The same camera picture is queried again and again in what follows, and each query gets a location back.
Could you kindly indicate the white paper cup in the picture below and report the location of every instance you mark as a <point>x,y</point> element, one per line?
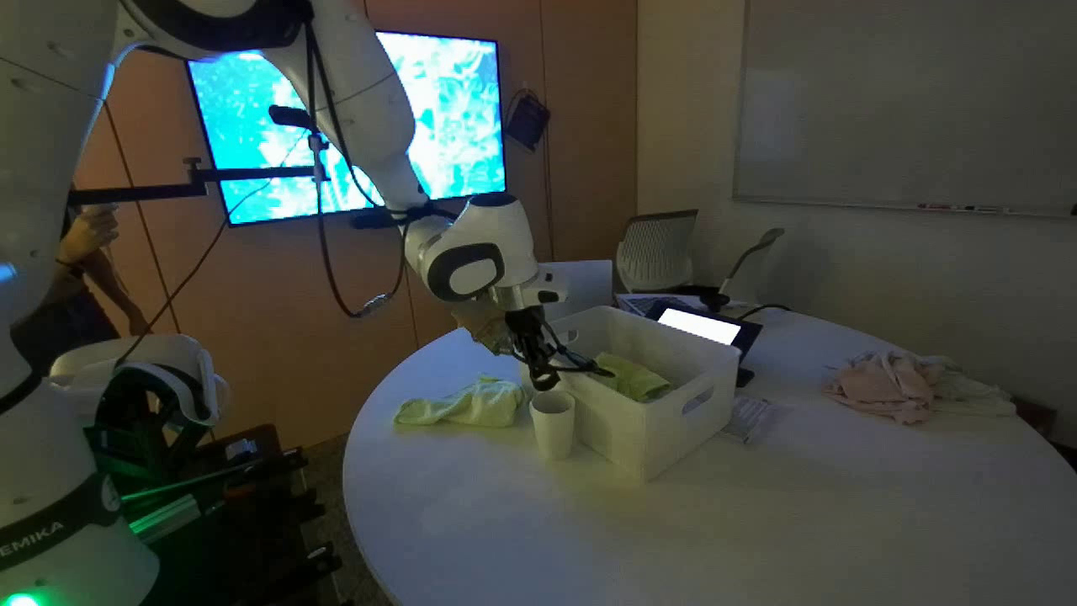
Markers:
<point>552,433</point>

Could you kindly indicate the black robot cart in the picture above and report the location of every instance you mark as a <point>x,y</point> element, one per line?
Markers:
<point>224,526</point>

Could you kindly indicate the whiteboard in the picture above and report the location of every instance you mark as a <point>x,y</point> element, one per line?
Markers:
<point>896,101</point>

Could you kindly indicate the tablet with lit screen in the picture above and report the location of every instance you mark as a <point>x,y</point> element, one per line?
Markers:
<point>700,323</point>

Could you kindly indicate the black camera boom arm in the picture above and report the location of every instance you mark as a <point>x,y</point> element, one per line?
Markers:
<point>135,189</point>

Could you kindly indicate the black wall device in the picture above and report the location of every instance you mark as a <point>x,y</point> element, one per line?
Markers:
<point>530,120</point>

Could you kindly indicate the silver laptop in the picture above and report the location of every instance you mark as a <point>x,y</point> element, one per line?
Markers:
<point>583,287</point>

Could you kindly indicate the wall mounted TV monitor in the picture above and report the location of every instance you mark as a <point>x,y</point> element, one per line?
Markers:
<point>460,112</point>

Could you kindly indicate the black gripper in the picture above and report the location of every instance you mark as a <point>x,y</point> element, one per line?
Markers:
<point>525,331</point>

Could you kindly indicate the pale green towel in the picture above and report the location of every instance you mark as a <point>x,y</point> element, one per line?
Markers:
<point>460,405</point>

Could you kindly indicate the white VR headset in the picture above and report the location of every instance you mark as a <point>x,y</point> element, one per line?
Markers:
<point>180,372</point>

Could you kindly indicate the pink cloth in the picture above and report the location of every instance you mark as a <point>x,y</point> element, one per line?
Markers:
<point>886,388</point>

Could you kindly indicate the curved grey chair back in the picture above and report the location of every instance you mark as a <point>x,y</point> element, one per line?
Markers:
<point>768,235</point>

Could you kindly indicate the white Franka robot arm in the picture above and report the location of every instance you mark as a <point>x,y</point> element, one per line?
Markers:
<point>347,77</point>

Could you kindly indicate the black stereo camera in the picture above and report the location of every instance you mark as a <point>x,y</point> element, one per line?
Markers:
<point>294,114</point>

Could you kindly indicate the small clear plastic packet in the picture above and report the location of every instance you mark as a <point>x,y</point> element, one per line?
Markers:
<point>758,418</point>

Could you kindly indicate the person in dark clothes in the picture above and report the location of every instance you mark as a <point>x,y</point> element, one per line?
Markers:
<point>84,271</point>

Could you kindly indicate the white plastic basket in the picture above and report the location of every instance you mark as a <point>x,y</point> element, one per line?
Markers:
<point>662,433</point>

